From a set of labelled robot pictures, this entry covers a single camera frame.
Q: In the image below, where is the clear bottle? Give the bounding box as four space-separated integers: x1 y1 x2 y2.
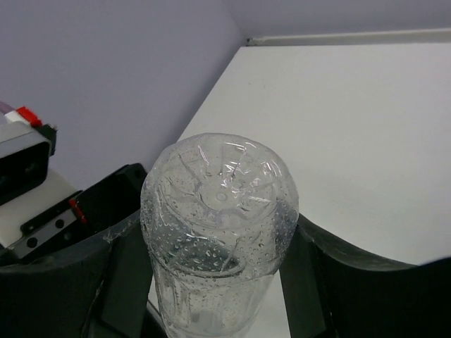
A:
140 133 299 337

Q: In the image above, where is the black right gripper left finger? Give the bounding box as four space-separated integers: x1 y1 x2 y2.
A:
1 216 152 337

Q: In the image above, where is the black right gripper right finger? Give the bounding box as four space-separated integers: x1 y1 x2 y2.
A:
280 215 450 337

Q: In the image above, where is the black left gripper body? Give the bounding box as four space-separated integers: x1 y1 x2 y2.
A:
17 163 147 261

